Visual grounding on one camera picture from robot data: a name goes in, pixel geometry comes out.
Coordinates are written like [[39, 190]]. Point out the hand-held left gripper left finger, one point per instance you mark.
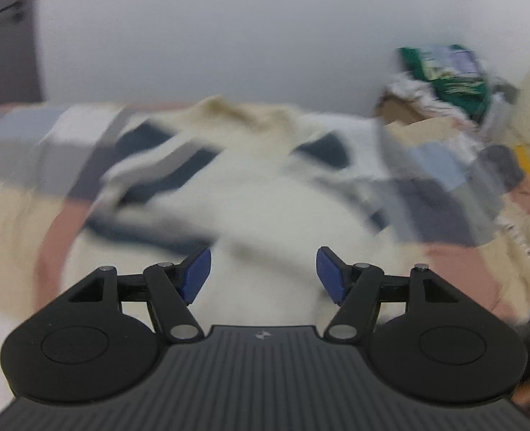
[[196, 274]]

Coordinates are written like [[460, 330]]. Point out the white fleece garment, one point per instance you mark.
[[265, 206]]

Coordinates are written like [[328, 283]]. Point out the pile of mixed laundry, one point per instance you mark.
[[27, 152]]

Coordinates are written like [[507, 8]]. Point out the yellow pillow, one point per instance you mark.
[[527, 161]]

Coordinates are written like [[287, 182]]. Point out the white crumpled cloth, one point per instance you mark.
[[417, 92]]

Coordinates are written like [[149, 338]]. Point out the clear plastic packet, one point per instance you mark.
[[455, 60]]

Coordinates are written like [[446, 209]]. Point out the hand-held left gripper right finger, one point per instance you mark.
[[332, 274]]

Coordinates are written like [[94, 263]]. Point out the green printed bag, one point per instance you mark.
[[457, 83]]

